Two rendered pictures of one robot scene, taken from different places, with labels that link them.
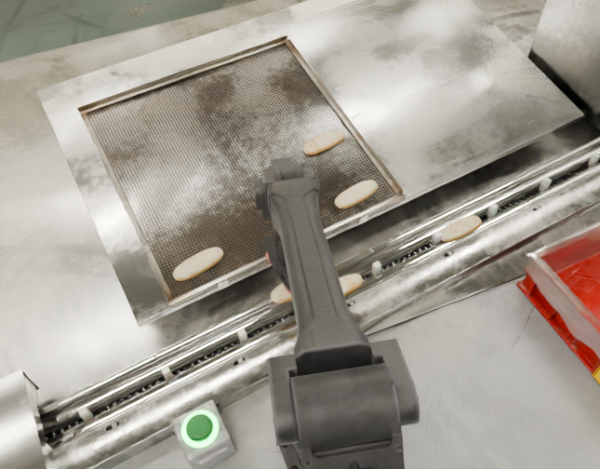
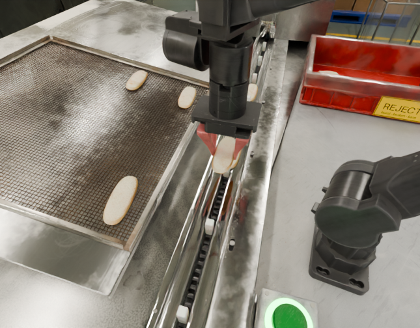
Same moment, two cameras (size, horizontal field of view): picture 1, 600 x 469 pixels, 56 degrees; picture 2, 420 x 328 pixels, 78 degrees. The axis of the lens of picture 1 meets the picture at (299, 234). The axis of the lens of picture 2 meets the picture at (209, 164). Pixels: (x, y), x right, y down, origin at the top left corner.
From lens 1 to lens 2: 0.64 m
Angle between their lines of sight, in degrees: 32
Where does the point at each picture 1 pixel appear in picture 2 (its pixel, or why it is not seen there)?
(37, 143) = not seen: outside the picture
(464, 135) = not seen: hidden behind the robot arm
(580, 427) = (398, 136)
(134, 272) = (57, 251)
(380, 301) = (264, 141)
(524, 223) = (274, 75)
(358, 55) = (111, 36)
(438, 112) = not seen: hidden behind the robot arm
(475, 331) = (312, 131)
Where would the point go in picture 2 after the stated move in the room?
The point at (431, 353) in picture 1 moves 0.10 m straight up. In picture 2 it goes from (310, 153) to (322, 120)
